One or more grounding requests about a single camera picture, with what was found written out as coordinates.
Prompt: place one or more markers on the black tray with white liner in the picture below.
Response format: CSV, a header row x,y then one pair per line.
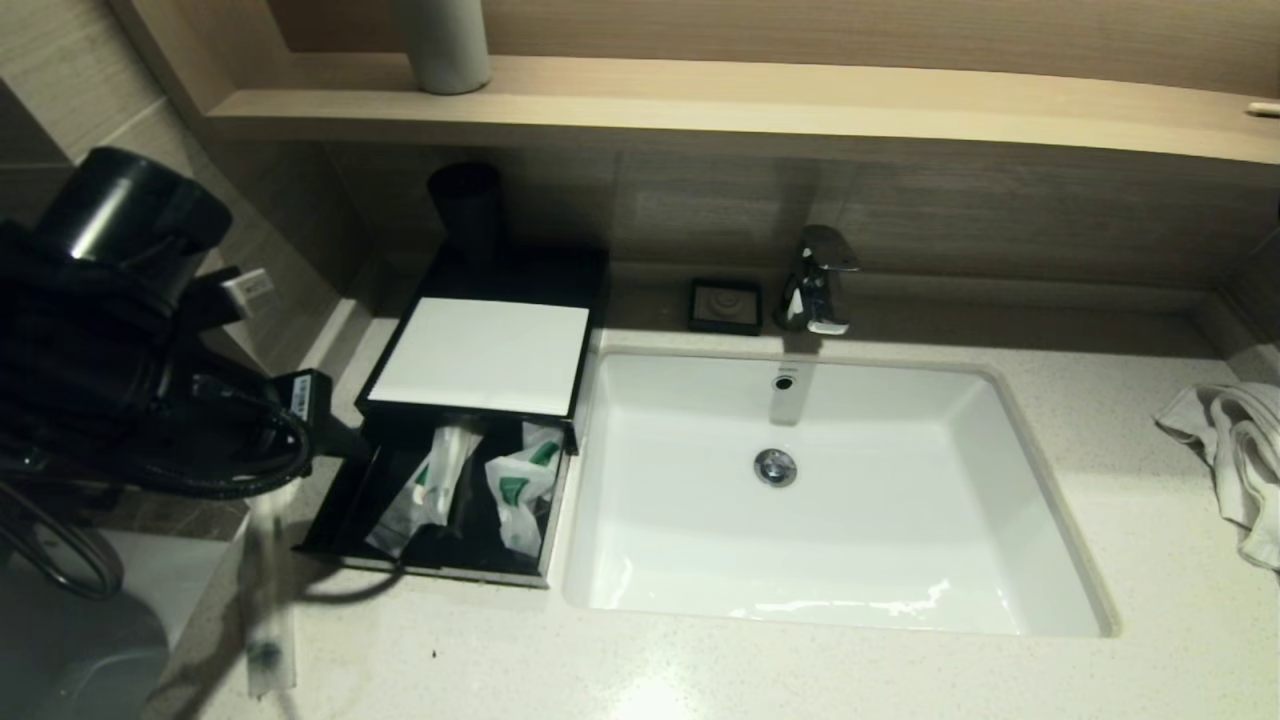
x,y
470,545

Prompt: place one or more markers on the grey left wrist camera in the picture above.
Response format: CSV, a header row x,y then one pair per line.
x,y
248,292

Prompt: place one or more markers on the black cup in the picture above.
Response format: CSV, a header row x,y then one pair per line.
x,y
467,215

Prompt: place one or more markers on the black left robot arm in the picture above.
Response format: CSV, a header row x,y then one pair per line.
x,y
90,330

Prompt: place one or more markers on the white crumpled towel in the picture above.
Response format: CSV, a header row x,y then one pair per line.
x,y
1240,440

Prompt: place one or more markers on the small pale stick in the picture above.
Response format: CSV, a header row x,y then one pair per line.
x,y
1262,110

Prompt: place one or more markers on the light wooden wall shelf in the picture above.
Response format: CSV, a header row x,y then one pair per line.
x,y
800,110

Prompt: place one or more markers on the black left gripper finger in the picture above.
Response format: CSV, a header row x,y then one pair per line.
x,y
355,450
355,432

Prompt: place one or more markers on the long clear toothbrush packet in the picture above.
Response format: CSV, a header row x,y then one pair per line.
x,y
447,460

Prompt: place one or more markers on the small clear green-label packet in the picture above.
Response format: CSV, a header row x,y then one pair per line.
x,y
515,505

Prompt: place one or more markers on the grey cylindrical cup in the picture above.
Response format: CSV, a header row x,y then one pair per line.
x,y
445,50

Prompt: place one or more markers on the black amenity box housing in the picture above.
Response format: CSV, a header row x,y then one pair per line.
x,y
530,275

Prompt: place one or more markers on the chrome faucet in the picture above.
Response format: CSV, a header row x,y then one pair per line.
x,y
815,290

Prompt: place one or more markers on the black square soap dish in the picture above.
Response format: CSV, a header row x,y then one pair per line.
x,y
725,306

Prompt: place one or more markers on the white ceramic sink basin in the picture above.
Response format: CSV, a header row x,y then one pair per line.
x,y
900,520

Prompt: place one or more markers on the clear green-print packet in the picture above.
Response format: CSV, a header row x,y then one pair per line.
x,y
545,438

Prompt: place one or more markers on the chrome drain stopper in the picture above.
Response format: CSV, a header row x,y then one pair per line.
x,y
775,468

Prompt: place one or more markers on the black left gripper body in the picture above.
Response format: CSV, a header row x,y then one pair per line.
x,y
305,410

